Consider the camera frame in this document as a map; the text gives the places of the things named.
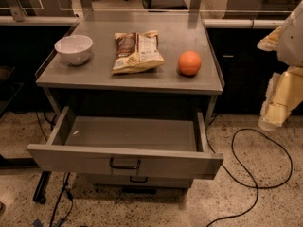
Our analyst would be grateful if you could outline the black cable at left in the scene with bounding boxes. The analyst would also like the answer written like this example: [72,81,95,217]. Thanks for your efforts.
[34,111,74,227]

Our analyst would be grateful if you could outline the black table leg with caster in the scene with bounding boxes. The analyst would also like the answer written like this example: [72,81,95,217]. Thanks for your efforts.
[33,171,51,204]

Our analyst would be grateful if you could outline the black floor cable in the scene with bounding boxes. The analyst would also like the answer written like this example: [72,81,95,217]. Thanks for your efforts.
[205,113,294,227]

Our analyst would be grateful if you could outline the white ceramic bowl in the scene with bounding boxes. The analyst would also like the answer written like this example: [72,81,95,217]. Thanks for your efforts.
[55,35,93,65]

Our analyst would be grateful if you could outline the grey drawer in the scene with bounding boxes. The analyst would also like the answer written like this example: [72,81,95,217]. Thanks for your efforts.
[27,107,223,179]
[84,174,192,188]

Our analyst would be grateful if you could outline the grey top drawer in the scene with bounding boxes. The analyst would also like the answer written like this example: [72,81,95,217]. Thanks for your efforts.
[27,107,223,179]

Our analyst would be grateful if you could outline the grey bottom drawer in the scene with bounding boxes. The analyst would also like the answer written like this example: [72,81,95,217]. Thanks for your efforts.
[84,174,192,188]

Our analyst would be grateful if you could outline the chip bag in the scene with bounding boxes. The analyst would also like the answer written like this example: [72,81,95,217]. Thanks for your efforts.
[112,30,166,75]

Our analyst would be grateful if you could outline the grey metal drawer cabinet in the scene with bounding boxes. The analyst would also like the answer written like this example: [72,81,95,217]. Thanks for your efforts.
[27,11,223,188]

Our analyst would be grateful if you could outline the orange fruit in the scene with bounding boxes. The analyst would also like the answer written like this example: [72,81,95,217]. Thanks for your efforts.
[178,51,202,76]

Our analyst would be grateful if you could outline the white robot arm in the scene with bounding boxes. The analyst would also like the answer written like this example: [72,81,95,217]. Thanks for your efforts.
[257,1,303,131]

